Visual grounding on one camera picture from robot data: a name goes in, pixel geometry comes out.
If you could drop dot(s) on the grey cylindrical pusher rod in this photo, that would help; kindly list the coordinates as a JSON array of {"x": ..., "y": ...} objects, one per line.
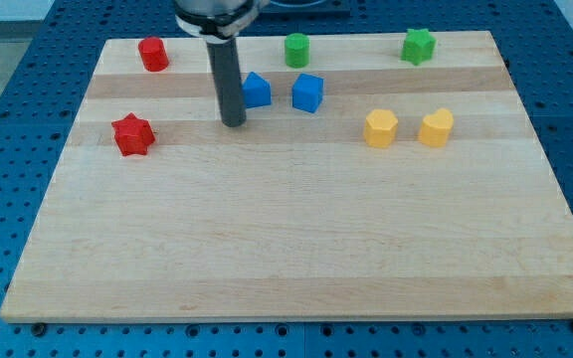
[{"x": 225, "y": 67}]

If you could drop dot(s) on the green star block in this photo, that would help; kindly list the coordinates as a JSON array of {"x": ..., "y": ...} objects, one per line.
[{"x": 418, "y": 46}]

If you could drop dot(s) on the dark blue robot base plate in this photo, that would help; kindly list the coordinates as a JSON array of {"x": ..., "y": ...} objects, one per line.
[{"x": 307, "y": 7}]

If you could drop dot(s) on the red star block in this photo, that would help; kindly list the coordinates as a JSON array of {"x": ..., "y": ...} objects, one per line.
[{"x": 133, "y": 135}]

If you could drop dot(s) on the light wooden board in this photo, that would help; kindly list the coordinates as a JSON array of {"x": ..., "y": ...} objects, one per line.
[{"x": 293, "y": 216}]

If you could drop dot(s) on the blue cube block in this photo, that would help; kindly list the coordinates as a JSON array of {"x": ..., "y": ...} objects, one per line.
[{"x": 307, "y": 93}]

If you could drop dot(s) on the blue triangle block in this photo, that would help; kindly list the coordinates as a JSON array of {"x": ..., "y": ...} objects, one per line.
[{"x": 257, "y": 91}]

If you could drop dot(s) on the green cylinder block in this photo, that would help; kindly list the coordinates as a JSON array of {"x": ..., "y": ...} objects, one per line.
[{"x": 296, "y": 46}]

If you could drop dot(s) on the yellow hexagon block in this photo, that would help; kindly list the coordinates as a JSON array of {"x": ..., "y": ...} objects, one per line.
[{"x": 380, "y": 128}]

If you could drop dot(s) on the yellow heart block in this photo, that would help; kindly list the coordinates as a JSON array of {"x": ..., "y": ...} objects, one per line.
[{"x": 436, "y": 128}]

